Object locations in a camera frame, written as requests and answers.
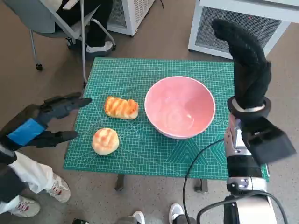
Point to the left robot hand blue tape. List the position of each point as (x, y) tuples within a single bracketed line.
[(25, 130)]

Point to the right robot hand black knitted glove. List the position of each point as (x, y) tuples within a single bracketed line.
[(250, 77)]

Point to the pink bowl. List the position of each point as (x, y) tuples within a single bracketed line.
[(177, 105)]

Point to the round toy bread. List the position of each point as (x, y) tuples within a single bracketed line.
[(105, 141)]

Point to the long striped toy bread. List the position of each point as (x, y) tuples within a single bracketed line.
[(121, 107)]

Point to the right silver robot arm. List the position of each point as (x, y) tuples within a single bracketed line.
[(243, 168)]

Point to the person in white clothing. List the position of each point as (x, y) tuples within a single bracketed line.
[(30, 172)]

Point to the large white grille unit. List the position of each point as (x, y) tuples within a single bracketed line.
[(203, 28)]

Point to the thin metal pole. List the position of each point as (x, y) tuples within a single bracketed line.
[(83, 58)]

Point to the dark table leg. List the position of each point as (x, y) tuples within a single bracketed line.
[(119, 182), (202, 186)]

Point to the grey office chair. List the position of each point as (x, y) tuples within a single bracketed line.
[(35, 16)]

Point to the green cutting mat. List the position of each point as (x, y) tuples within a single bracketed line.
[(140, 151)]

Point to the person in black trousers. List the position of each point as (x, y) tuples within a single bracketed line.
[(98, 23)]

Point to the small white grille unit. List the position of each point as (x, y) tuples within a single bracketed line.
[(130, 14)]

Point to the white shoe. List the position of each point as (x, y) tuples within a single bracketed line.
[(176, 212), (138, 218)]

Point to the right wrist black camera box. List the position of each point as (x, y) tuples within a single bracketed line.
[(268, 140)]

